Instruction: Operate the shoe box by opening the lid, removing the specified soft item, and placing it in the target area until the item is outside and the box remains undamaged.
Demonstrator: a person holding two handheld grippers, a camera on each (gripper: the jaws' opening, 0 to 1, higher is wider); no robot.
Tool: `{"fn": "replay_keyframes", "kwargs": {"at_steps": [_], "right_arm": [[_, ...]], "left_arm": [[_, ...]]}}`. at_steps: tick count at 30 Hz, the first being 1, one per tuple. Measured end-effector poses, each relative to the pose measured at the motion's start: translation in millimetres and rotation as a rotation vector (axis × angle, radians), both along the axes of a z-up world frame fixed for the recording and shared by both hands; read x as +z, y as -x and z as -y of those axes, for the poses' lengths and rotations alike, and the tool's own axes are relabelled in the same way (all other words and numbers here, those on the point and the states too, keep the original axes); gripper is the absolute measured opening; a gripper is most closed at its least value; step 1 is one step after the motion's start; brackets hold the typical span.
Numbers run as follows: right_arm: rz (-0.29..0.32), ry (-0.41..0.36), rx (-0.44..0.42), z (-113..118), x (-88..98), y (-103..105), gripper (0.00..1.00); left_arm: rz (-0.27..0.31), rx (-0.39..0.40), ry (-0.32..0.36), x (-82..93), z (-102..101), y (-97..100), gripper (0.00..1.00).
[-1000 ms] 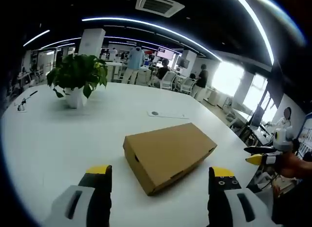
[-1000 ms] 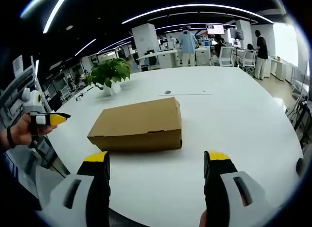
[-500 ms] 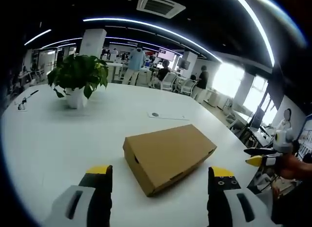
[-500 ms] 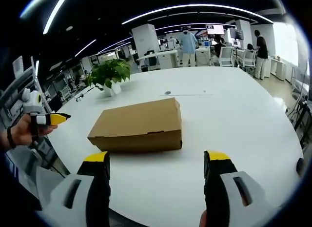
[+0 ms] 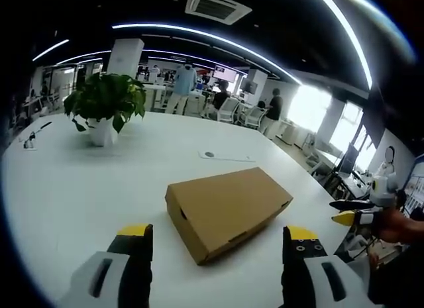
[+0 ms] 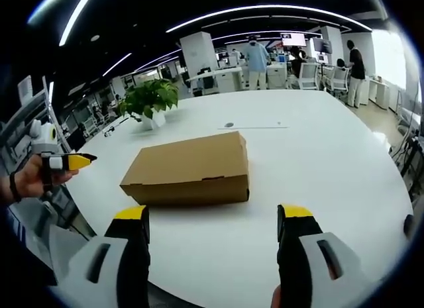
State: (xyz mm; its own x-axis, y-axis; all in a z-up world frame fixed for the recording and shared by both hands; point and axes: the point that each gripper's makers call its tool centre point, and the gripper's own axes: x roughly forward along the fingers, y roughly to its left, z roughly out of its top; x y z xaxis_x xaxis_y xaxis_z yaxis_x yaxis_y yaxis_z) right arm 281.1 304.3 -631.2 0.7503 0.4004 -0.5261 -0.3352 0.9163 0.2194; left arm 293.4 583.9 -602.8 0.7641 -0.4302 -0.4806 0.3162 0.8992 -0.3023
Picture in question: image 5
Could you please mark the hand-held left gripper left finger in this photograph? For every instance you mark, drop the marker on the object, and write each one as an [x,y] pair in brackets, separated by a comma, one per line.
[99,275]

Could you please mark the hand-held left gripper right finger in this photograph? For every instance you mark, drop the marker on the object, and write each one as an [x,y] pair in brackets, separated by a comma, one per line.
[308,275]

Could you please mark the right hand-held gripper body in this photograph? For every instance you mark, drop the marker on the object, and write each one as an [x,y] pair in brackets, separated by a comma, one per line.
[384,190]

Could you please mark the brown cardboard shoe box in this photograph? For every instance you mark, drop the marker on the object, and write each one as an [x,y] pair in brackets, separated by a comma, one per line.
[225,202]

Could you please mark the dark desk monitor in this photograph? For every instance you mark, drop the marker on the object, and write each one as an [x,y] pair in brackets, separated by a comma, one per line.
[348,159]

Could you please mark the white office chair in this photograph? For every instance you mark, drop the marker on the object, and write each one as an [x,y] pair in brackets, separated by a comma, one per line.
[255,116]
[229,110]

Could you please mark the long ceiling light strip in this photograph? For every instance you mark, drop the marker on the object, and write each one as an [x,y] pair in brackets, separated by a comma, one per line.
[351,33]
[212,36]

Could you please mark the green potted plant white pot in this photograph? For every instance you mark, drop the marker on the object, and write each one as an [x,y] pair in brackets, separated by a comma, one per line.
[106,96]

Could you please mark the white square pillar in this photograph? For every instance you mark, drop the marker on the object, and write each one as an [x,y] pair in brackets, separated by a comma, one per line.
[125,58]

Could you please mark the short ceiling light strip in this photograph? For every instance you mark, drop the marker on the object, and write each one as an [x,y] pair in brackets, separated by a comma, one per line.
[49,50]

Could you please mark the ceiling air conditioner vent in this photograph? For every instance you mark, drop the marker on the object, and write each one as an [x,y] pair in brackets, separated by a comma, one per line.
[217,6]

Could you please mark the wall screen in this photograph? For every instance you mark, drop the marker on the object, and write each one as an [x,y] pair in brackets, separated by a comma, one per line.
[225,73]

